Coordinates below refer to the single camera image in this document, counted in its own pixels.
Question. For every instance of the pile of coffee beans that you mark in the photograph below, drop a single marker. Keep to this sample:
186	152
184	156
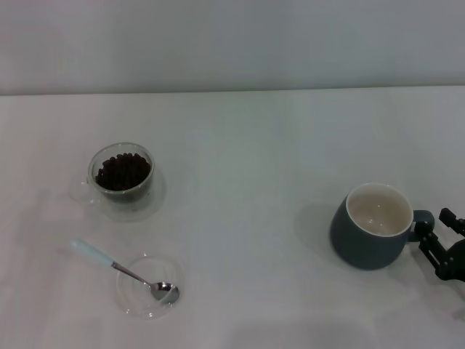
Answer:
121	172

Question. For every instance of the small clear glass dish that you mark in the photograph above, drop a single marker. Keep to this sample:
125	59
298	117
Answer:
127	303

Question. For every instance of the dark teal ceramic mug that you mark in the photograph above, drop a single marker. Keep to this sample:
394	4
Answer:
357	247

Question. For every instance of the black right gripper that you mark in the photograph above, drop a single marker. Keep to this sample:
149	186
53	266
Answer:
458	261

